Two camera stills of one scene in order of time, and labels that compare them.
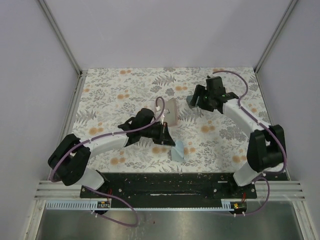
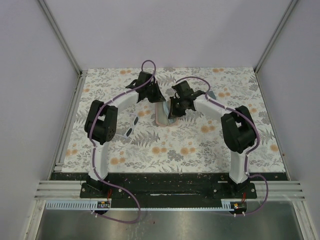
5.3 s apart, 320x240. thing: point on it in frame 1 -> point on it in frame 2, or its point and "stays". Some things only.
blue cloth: x=177 y=151 -> x=167 y=106
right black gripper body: x=203 y=101 -> x=177 y=108
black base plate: x=168 y=190 stays
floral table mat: x=206 y=140 stays
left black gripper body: x=155 y=132 -> x=153 y=94
